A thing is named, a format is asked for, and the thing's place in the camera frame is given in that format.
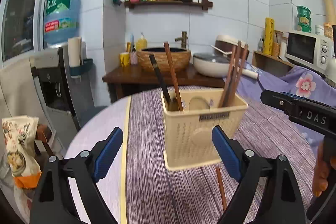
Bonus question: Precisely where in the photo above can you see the purple striped table mat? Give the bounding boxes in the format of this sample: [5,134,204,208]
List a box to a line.
[122,89,315,223]

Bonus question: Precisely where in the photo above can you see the woven wood basin sink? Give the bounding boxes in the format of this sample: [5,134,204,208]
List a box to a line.
[137,47,191,73]

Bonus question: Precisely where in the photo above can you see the purple floral cloth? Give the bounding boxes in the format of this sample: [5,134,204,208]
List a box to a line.
[237,63,335,162]

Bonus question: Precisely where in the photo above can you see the cream plastic utensil holder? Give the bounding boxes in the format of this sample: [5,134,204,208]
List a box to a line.
[161,89,248,171]

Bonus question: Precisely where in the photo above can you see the window frame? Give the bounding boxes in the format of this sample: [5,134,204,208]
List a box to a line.
[1,0,46,67]

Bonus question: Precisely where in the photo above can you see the yellow soap bottle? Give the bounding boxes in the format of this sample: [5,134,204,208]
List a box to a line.
[135,33,147,51]

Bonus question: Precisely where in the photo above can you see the brass faucet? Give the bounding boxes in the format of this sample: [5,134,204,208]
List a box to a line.
[174,31,188,48]

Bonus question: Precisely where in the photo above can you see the blue water jug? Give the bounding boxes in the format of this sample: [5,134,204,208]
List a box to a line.
[43,0,80,47]

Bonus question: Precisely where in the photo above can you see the black gold chopstick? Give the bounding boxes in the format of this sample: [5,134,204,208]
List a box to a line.
[149,54,171,104]

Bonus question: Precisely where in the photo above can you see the yellow mug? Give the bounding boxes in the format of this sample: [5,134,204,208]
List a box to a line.
[119,52,131,67]

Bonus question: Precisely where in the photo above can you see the stacked green cups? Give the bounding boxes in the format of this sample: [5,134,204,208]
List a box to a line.
[297,6,311,33]

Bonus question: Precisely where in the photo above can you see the white frying pan with lid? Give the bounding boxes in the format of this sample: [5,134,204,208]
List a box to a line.
[192,52,259,80]

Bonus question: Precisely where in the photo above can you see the printed snack bag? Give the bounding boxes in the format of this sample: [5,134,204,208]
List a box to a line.
[2,115,42,189]

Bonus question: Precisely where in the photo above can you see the yellow roll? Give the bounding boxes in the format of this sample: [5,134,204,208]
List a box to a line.
[262,18,274,55]

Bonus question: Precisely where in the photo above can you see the water dispenser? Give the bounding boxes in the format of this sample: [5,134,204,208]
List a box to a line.
[28,41,94,130]

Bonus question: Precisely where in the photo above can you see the dark wooden sink table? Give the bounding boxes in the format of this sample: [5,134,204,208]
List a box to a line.
[102,63,227,104]

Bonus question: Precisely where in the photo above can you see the person's right hand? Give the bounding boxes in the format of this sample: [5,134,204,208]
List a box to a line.
[312,142,336,197]

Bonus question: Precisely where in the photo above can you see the wooden handled metal spoon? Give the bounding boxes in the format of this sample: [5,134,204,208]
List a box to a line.
[164,42,183,111]

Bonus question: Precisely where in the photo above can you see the brown wooden chopstick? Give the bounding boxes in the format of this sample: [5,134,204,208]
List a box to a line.
[228,44,248,106]
[226,40,242,106]
[218,45,237,108]

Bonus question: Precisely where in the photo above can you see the wooden side shelf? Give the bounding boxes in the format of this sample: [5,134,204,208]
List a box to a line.
[252,51,295,77]

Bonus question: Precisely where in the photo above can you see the white microwave oven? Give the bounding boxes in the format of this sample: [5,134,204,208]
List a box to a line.
[285,31,333,75]

